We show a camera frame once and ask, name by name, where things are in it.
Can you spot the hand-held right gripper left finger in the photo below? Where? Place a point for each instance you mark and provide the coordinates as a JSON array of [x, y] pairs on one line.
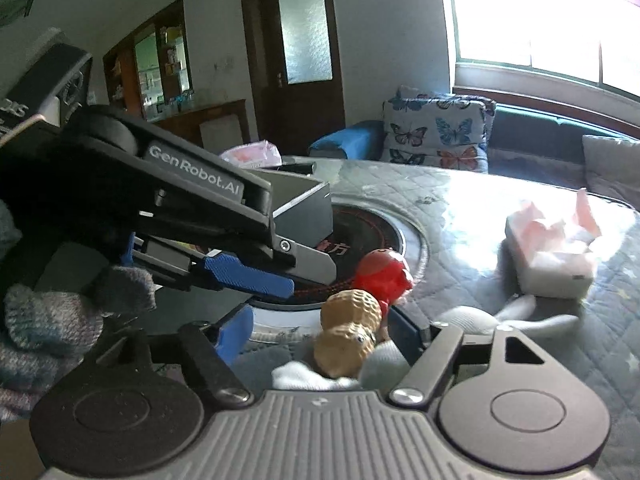
[[234, 332]]

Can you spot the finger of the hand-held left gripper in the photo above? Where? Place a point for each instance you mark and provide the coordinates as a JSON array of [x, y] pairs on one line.
[[225, 230], [250, 277]]

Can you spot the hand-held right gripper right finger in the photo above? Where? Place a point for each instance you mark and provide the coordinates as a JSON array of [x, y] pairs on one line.
[[404, 329]]

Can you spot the tan peanut toy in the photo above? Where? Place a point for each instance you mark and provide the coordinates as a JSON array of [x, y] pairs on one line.
[[347, 332]]

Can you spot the person's left hand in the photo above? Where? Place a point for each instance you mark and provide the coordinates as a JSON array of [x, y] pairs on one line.
[[50, 325]]

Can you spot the red round toy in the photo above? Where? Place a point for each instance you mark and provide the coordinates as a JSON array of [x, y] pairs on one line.
[[385, 272]]

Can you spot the wooden sideboard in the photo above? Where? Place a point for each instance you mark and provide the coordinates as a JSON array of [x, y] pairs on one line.
[[210, 120]]

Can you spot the pink plastic bag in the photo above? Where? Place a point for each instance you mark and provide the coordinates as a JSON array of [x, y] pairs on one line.
[[250, 154]]

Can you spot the white sock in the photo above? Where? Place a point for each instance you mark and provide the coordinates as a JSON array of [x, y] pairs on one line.
[[307, 377]]

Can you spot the wooden glass cabinet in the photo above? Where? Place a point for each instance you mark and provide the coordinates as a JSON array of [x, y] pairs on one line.
[[150, 72]]

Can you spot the grey plush toy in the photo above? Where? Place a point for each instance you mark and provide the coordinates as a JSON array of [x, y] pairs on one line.
[[505, 322]]

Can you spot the round black cooktop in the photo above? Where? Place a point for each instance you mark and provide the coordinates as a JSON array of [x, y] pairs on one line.
[[372, 232]]

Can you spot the grey quilted table cover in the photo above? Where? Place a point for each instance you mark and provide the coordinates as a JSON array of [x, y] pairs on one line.
[[475, 200]]

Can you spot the blue cushion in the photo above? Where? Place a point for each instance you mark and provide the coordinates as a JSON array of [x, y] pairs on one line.
[[345, 140]]

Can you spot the pink white tissue pack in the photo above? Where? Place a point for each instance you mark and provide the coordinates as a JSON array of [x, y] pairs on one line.
[[550, 255]]

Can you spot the dark wooden door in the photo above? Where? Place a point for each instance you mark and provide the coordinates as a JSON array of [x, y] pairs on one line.
[[300, 50]]

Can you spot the butterfly print cushion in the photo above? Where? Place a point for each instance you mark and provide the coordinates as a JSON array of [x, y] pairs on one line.
[[435, 130]]

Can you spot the dark green sofa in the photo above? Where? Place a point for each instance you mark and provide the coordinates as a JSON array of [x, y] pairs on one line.
[[540, 132]]

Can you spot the grey pillow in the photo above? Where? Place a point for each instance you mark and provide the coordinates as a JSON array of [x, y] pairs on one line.
[[612, 167]]

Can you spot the window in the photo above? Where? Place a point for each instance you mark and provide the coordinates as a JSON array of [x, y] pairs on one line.
[[545, 20]]

